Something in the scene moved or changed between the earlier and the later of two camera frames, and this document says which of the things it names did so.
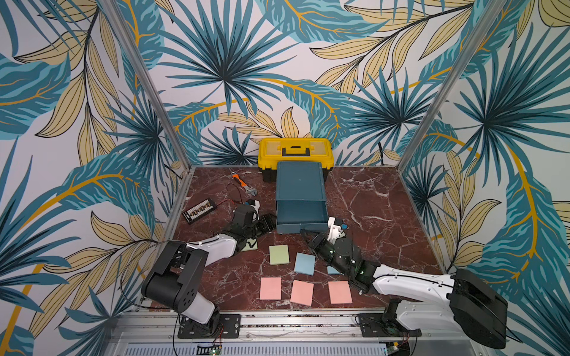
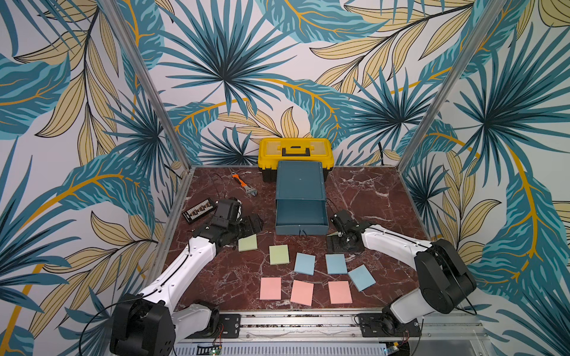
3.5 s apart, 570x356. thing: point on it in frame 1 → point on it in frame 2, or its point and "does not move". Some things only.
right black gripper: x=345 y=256 → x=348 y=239
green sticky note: x=246 y=248 does not move
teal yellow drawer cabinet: x=300 y=197 does not move
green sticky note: x=278 y=254 does not move
